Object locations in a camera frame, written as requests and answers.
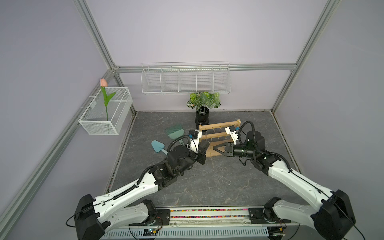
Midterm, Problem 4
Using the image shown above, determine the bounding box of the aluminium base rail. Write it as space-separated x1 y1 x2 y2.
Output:
80 205 304 232

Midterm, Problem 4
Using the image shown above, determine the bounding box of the white slotted cable duct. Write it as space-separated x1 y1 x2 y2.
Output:
102 226 269 240

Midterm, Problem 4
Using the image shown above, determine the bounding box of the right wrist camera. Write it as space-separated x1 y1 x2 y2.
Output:
225 125 239 145

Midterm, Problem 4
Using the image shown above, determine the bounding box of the pink artificial tulip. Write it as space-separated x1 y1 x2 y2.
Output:
100 79 116 121

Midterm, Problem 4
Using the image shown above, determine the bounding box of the white wire wall shelf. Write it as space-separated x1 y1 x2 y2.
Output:
141 62 232 95

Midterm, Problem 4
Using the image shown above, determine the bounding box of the white mesh wall basket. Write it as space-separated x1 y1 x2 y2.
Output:
78 87 133 136

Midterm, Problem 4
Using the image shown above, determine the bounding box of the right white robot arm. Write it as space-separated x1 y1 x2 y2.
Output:
213 131 356 240

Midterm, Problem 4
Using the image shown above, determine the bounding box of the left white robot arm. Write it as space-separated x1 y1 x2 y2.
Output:
72 143 210 240

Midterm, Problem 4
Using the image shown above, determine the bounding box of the teal small shovel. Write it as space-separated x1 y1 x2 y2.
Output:
151 140 168 155

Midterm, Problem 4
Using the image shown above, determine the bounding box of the wooden jewelry display stand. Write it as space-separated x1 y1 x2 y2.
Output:
198 120 242 158

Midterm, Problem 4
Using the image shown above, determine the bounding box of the potted green plant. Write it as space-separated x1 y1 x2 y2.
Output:
186 92 221 129

